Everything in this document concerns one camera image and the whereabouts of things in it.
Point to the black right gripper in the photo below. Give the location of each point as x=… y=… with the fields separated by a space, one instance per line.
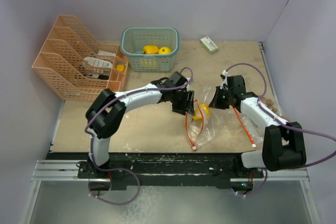
x=216 y=103

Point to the aluminium rail frame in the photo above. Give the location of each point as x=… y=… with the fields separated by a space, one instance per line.
x=47 y=171

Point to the yellow fake lemon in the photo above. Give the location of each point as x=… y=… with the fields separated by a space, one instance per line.
x=164 y=50

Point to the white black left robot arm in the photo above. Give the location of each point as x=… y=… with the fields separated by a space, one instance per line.
x=107 y=111

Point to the light blue plastic basket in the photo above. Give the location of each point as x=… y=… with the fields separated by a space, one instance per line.
x=133 y=40

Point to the orange mesh file organizer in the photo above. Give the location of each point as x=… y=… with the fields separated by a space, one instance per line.
x=60 y=62

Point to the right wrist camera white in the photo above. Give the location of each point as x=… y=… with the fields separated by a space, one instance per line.
x=224 y=76

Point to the yellow fake bell pepper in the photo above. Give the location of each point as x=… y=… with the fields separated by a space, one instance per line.
x=150 y=49

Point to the small white green box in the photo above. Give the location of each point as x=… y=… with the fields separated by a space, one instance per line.
x=208 y=45

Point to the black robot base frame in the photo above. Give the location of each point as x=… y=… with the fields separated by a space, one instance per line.
x=220 y=170

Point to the small yellow item in organizer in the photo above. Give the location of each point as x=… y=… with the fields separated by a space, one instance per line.
x=120 y=67

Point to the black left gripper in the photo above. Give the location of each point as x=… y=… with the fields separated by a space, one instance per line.
x=187 y=106

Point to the yellow fake pear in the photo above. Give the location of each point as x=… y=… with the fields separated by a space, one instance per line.
x=202 y=112

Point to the clear zip bag red seal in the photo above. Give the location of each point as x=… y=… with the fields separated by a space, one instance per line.
x=200 y=132

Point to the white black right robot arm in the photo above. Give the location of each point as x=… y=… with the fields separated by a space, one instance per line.
x=283 y=144

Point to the brown fake mushrooms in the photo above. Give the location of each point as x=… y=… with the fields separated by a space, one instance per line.
x=269 y=103

